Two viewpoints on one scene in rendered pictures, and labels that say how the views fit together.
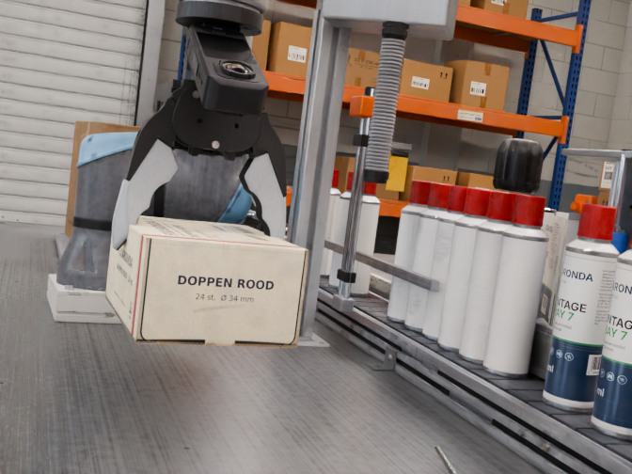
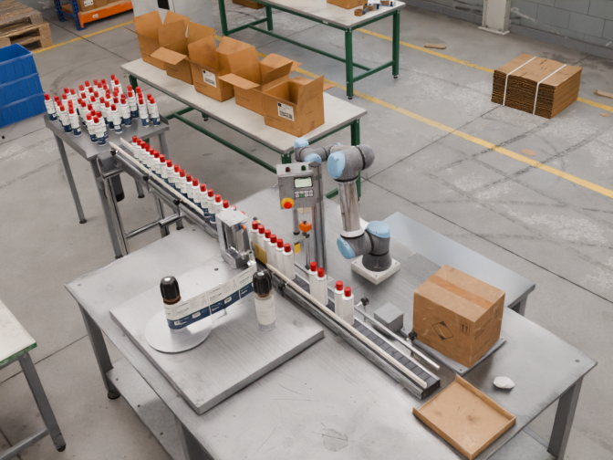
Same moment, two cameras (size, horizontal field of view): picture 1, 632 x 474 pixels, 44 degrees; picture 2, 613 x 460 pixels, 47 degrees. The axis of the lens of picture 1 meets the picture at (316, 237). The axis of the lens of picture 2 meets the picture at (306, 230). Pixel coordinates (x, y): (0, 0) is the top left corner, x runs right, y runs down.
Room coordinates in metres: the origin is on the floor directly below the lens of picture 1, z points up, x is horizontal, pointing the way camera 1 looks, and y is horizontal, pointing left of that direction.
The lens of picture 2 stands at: (3.77, -0.82, 3.11)
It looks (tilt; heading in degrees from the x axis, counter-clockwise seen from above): 36 degrees down; 164
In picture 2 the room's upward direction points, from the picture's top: 4 degrees counter-clockwise
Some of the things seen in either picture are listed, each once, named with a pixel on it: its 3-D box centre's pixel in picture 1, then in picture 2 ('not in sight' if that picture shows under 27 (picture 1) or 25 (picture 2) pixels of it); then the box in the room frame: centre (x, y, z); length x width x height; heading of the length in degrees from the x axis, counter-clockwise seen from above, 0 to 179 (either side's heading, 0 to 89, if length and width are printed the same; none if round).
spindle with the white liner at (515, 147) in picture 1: (510, 223); (264, 299); (1.41, -0.34, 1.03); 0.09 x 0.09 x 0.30
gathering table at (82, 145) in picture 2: not in sight; (118, 173); (-1.00, -0.83, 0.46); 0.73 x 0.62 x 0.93; 20
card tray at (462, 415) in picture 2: not in sight; (462, 414); (2.18, 0.24, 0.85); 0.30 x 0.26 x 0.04; 20
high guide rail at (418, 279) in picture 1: (301, 233); (349, 303); (1.50, 0.03, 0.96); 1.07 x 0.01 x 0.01; 20
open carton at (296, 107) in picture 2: not in sight; (294, 99); (-0.61, 0.45, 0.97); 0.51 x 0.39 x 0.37; 118
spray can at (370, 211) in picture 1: (360, 234); (315, 280); (1.32, -0.07, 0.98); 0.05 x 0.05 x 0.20
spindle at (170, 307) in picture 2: not in sight; (172, 304); (1.29, -0.73, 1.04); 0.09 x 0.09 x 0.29
